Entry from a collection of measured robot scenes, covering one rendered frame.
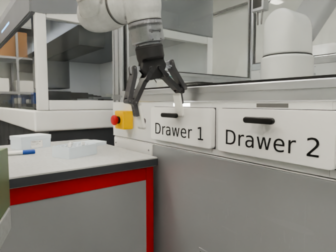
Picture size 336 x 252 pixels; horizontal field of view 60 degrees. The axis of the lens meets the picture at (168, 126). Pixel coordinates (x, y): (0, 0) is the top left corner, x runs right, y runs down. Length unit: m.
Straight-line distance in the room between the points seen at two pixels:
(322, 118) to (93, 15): 0.63
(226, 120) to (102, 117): 1.01
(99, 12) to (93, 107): 0.83
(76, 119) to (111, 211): 0.74
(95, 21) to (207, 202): 0.60
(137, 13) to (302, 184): 0.54
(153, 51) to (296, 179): 0.45
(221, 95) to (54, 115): 0.98
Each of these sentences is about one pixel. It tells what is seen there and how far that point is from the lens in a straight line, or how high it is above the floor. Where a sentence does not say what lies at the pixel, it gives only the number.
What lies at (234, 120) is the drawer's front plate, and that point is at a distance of 0.73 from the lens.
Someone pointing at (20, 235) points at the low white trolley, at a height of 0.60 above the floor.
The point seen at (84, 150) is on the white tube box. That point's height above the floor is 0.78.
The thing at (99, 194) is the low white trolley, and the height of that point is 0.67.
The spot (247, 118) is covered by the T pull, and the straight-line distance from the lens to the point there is 0.66.
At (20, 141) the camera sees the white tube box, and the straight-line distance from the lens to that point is 1.25.
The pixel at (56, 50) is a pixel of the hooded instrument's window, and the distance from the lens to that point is 1.60.
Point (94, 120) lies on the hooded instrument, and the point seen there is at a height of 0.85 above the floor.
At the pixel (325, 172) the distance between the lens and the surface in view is 0.65.
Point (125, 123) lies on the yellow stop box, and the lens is 1.13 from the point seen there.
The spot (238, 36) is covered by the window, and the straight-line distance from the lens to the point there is 0.79.
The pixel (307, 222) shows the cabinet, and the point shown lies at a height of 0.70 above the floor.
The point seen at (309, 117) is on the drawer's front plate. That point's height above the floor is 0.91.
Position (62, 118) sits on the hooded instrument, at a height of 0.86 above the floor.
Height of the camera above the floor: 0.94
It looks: 5 degrees down
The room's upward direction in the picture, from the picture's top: straight up
